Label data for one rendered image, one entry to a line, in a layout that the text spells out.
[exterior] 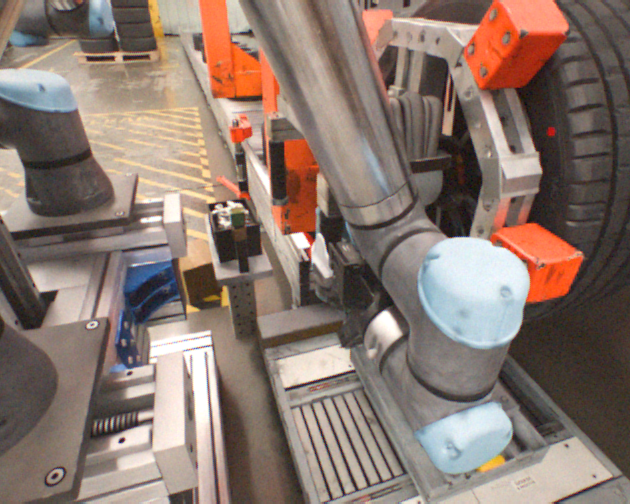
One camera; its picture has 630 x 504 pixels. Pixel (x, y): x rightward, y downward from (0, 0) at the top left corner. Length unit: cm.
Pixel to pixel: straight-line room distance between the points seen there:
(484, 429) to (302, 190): 93
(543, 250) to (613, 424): 115
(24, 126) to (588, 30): 86
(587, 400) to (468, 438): 137
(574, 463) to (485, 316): 116
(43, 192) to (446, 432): 75
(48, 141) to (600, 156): 84
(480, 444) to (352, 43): 32
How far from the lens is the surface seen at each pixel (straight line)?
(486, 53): 61
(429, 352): 32
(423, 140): 56
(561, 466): 141
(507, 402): 127
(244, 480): 132
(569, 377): 175
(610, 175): 67
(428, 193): 78
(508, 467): 126
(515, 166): 60
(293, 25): 29
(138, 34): 891
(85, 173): 86
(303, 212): 121
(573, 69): 64
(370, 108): 32
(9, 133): 86
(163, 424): 50
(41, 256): 93
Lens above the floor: 117
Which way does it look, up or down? 34 degrees down
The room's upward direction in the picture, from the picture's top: straight up
